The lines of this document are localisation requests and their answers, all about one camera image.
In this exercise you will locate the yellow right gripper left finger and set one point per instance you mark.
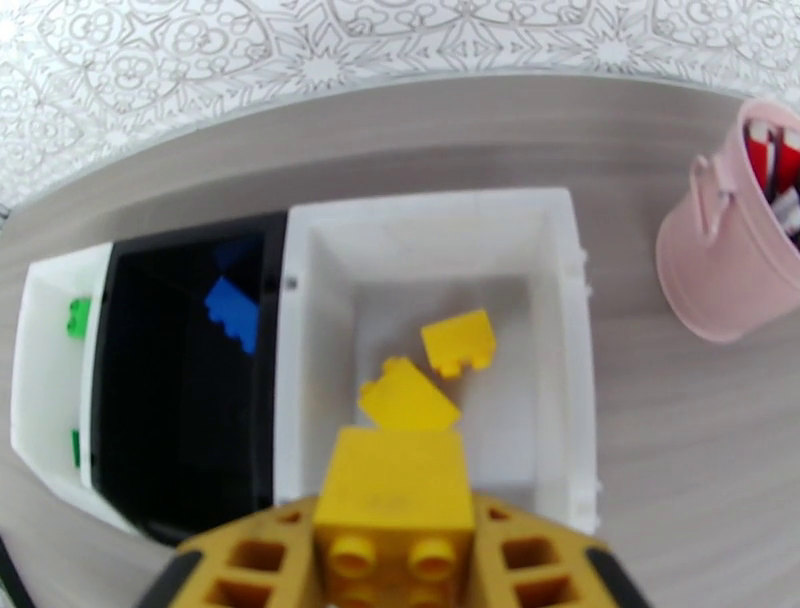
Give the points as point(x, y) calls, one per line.
point(262, 562)

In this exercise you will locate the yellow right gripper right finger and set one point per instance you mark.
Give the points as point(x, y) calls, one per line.
point(531, 562)

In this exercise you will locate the yellow lego brick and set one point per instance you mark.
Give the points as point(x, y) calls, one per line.
point(406, 400)
point(456, 340)
point(394, 487)

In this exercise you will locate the green two-by-four lego brick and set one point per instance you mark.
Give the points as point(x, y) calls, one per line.
point(74, 447)

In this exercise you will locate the blue lego brick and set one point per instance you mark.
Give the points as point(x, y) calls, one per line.
point(234, 312)

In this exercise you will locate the green two-by-two lego brick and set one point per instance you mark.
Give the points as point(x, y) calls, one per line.
point(78, 319)

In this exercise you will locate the black bin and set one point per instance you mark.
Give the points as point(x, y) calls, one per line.
point(156, 406)

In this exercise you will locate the white bin with yellow bricks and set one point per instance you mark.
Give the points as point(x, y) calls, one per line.
point(565, 312)

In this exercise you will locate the white bin with green bricks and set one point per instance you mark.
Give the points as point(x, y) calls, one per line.
point(44, 375)

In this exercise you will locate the pink bucket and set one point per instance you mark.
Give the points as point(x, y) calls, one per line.
point(719, 262)

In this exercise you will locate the red marker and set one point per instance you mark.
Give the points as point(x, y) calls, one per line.
point(759, 150)

